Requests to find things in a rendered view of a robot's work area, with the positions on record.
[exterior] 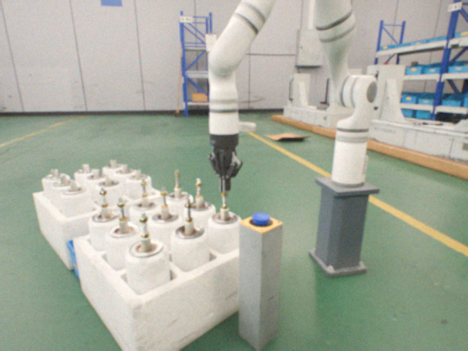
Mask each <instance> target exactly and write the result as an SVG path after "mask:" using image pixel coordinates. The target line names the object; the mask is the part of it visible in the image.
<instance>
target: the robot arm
mask: <svg viewBox="0 0 468 351"><path fill-rule="evenodd" d="M275 1H276V0H242V1H241V2H240V4H239V6H238V7H237V9H236V11H235V12H234V14H233V16H232V18H231V19H230V21H229V23H228V26H227V27H226V29H225V30H224V32H223V33H222V34H221V37H220V38H218V40H217V41H216V43H215V44H214V46H213V48H212V49H211V51H210V53H209V56H208V72H209V80H210V121H209V124H210V145H211V146H213V152H212V154H210V155H208V158H209V160H210V163H211V165H212V170H213V171H214V174H218V176H219V187H220V191H222V192H224V193H226V192H229V191H230V190H231V178H234V177H236V175H237V174H238V172H239V170H240V169H241V167H242V164H243V162H242V160H240V161H239V160H238V159H237V153H236V149H235V148H236V146H238V144H239V131H242V132H255V131H256V124H255V123H249V122H242V121H239V118H238V98H237V89H236V87H235V70H236V69H237V67H238V66H239V64H240V62H241V60H242V59H243V58H244V56H245V54H246V52H247V50H248V48H249V46H250V44H251V42H252V41H253V40H254V38H256V37H257V35H258V33H259V32H260V30H261V29H262V27H263V25H264V23H265V22H266V21H267V20H268V18H269V17H270V14H271V12H272V9H273V7H274V4H275ZM313 19H314V24H315V28H316V31H317V34H318V37H319V41H320V44H321V46H322V50H323V53H324V55H325V58H326V60H327V65H328V68H329V74H330V78H331V84H332V88H333V92H334V98H335V100H336V102H337V104H338V105H340V106H342V107H355V111H354V114H353V115H352V116H350V117H348V118H345V119H342V120H340V121H339V122H338V123H337V128H336V142H335V149H334V163H333V170H332V175H331V183H332V184H333V185H336V186H339V187H360V186H361V185H364V183H365V177H366V167H367V162H368V156H367V155H366V147H367V140H368V131H369V126H370V123H371V119H373V112H374V107H375V101H376V96H377V80H376V78H374V76H372V75H361V76H351V75H350V72H349V70H348V66H347V64H348V56H349V53H350V50H351V48H352V45H353V42H354V38H356V34H357V26H356V22H355V18H354V15H353V12H352V7H351V4H350V0H315V4H314V11H313Z"/></svg>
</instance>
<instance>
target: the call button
mask: <svg viewBox="0 0 468 351"><path fill-rule="evenodd" d="M252 220H253V222H254V223H255V224H257V225H266V224H267V223H268V221H269V220H270V216H269V215H268V214H265V213H256V214H253V215H252Z"/></svg>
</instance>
